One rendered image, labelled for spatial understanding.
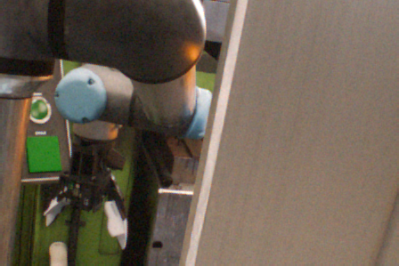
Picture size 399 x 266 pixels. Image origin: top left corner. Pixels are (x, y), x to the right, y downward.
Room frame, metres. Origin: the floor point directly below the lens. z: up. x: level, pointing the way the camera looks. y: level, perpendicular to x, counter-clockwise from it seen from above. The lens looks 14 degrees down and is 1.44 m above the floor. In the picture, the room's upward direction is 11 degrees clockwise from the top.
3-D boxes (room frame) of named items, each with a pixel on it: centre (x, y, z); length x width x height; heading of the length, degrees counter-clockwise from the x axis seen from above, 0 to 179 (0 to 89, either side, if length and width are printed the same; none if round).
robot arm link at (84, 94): (0.86, 0.15, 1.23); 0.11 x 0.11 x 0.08; 87
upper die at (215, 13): (1.62, -0.01, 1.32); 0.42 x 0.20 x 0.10; 15
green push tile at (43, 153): (1.16, 0.30, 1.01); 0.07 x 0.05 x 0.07; 130
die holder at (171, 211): (1.65, -0.06, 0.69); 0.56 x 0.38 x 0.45; 15
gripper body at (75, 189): (0.95, 0.16, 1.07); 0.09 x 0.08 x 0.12; 169
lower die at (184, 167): (1.62, -0.01, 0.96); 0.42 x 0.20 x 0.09; 15
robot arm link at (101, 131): (0.96, 0.16, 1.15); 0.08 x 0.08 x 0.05
